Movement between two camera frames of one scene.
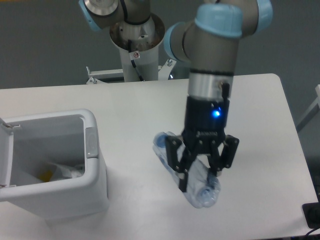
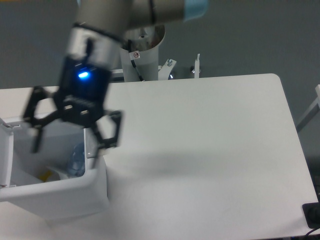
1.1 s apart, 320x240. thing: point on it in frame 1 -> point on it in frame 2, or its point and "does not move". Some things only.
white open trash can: [64, 137] does not move
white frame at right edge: [315, 110] does not move
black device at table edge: [312, 213] does not move
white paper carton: [70, 172] -> [62, 176]
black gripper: [206, 117] -> [81, 93]
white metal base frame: [164, 72] does not move
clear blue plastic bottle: [203, 188] -> [77, 165]
